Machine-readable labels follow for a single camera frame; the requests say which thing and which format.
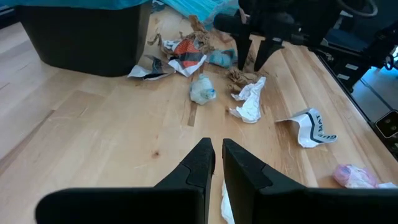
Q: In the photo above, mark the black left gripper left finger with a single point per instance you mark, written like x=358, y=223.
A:
x=186, y=202

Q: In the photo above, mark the fresh light blue trash bag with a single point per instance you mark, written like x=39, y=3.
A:
x=202, y=9

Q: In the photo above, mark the black trash bin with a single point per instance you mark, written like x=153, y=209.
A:
x=84, y=40

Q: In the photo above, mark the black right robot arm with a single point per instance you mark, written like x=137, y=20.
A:
x=326, y=18

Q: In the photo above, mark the brown paper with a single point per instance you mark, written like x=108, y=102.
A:
x=241, y=79
x=203, y=37

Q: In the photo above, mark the white blue plastic ball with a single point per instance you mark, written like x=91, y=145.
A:
x=202, y=90

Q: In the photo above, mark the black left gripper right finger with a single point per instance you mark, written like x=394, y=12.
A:
x=264, y=202

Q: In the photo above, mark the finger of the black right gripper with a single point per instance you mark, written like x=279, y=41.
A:
x=244, y=49
x=264, y=51

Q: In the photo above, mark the orange black white snack wrapper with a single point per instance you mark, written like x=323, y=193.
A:
x=186, y=63

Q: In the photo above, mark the white wrapper with MAT print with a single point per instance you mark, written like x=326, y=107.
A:
x=306, y=130

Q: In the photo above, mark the white wrapper with dark print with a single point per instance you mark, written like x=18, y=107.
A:
x=140, y=72

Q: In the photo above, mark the pink plastic bag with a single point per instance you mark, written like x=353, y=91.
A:
x=354, y=177

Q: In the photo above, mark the white tissue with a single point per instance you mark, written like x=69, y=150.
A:
x=250, y=105
x=226, y=205

